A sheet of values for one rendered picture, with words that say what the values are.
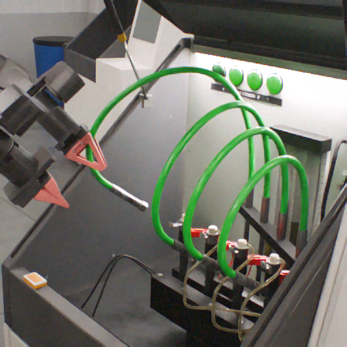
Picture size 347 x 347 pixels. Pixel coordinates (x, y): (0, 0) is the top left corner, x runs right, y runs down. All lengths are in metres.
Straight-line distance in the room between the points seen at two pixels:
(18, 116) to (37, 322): 0.56
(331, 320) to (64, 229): 0.71
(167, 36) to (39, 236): 2.83
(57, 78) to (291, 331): 0.67
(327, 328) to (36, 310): 0.63
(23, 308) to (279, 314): 0.64
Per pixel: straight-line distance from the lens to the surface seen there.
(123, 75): 4.07
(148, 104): 1.56
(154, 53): 4.17
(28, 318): 1.45
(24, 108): 1.00
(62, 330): 1.32
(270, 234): 1.31
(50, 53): 7.34
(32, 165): 1.04
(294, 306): 1.06
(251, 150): 1.40
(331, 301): 1.10
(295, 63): 1.37
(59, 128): 1.27
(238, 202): 1.02
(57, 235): 1.51
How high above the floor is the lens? 1.62
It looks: 19 degrees down
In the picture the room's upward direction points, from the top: 2 degrees clockwise
